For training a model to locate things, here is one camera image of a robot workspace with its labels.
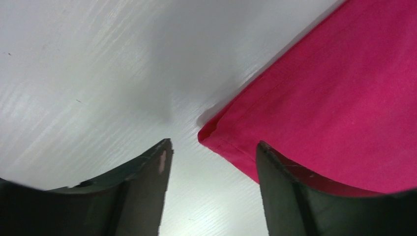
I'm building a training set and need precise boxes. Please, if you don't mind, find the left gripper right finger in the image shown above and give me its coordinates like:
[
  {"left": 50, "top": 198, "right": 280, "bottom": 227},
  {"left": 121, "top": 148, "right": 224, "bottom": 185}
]
[{"left": 256, "top": 141, "right": 417, "bottom": 236}]

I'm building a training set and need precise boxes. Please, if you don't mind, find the magenta t shirt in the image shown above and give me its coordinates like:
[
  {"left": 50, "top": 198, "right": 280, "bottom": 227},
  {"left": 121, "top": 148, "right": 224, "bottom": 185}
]
[{"left": 198, "top": 0, "right": 417, "bottom": 194}]

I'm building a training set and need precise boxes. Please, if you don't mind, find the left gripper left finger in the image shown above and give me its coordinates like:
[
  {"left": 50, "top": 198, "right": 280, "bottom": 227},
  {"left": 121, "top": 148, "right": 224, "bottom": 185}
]
[{"left": 0, "top": 139, "right": 174, "bottom": 236}]

